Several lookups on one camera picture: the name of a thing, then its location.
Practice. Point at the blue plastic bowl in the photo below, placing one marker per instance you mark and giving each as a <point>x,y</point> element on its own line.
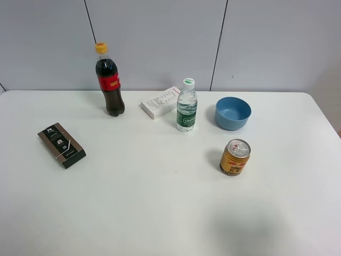
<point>232,113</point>

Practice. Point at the white medicine box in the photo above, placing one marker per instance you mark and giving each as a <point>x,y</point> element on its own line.
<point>161,104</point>

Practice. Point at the cola bottle yellow cap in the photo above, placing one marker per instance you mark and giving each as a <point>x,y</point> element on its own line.
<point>109,82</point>

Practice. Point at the clear water bottle green label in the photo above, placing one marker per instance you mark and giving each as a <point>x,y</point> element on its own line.
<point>187,102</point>

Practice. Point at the gold energy drink can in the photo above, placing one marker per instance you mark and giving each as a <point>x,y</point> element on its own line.
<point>235,156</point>

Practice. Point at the brown coffee capsule box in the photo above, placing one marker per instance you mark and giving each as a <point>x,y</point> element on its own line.
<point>65,149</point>

